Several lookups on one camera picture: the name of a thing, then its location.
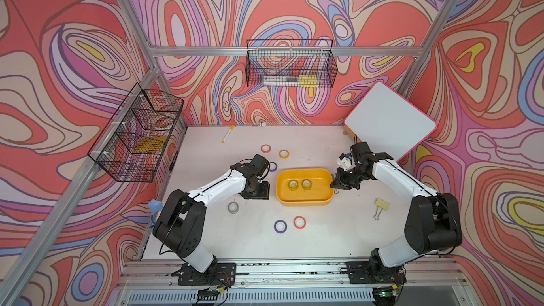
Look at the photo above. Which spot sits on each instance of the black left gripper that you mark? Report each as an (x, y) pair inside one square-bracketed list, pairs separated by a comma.
[(265, 193)]

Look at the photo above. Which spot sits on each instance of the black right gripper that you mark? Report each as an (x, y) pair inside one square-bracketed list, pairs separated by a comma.
[(339, 181)]

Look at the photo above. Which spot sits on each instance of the small yellow-green tape roll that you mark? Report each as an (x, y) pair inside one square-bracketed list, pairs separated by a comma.
[(293, 185)]

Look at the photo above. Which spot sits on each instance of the yellow plastic storage box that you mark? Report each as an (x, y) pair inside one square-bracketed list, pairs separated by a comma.
[(319, 195)]

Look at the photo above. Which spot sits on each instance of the red tape roll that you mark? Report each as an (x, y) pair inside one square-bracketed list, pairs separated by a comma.
[(299, 222), (265, 148)]

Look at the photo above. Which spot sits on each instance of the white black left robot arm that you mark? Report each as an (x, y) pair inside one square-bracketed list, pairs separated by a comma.
[(180, 224)]

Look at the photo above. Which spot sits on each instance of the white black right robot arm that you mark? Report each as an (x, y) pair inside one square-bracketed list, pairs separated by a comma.
[(433, 220)]

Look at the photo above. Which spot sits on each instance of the clear grey tape roll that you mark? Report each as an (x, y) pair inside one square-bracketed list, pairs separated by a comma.
[(233, 208)]

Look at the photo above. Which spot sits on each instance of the purple tape roll far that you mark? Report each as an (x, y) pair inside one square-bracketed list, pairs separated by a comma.
[(273, 167)]

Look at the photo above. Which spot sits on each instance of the purple tape roll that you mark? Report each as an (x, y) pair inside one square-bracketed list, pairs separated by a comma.
[(280, 226), (273, 167)]

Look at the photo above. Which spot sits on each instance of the purple tape roll near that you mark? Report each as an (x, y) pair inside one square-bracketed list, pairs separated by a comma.
[(280, 226)]

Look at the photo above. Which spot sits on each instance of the orange tape roll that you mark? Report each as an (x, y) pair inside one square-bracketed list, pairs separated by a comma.
[(284, 154)]

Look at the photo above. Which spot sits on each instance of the white board pink edge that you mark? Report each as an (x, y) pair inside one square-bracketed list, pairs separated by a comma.
[(389, 123)]

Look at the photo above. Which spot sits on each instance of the yellow binder clip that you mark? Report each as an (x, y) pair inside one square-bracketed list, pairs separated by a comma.
[(381, 206)]

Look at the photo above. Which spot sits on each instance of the yellow white marker pen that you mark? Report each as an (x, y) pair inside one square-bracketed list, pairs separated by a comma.
[(228, 133)]

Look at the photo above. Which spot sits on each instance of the items in back basket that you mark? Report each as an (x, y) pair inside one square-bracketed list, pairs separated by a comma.
[(309, 81)]

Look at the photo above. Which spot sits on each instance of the blue cloth bag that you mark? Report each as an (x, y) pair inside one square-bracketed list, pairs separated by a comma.
[(155, 209)]

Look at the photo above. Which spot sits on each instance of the yellow block in left basket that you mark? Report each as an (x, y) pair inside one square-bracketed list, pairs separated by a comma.
[(150, 145)]

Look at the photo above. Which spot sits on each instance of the green circuit board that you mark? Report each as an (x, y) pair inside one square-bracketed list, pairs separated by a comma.
[(209, 294)]

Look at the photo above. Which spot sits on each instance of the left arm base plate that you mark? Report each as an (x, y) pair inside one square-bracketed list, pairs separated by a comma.
[(222, 274)]

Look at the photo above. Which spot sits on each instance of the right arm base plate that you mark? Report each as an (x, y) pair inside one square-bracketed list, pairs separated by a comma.
[(366, 272)]

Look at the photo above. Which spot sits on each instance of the black wire basket back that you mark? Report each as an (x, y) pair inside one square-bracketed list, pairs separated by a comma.
[(290, 57)]

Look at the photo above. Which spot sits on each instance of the black wire basket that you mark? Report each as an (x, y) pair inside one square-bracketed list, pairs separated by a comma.
[(142, 113), (290, 57)]

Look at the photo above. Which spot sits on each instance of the black wire basket left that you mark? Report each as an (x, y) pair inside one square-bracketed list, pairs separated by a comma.
[(142, 113)]

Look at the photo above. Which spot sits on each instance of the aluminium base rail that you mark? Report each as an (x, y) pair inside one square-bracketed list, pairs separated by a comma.
[(323, 281)]

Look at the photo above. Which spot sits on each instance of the aluminium frame post right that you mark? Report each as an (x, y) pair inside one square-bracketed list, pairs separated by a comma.
[(442, 17)]

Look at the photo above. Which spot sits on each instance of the aluminium frame post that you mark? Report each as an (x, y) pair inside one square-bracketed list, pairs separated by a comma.
[(154, 75), (442, 17)]

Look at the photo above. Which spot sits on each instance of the aluminium frame post left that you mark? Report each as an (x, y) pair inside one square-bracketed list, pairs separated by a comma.
[(154, 75)]

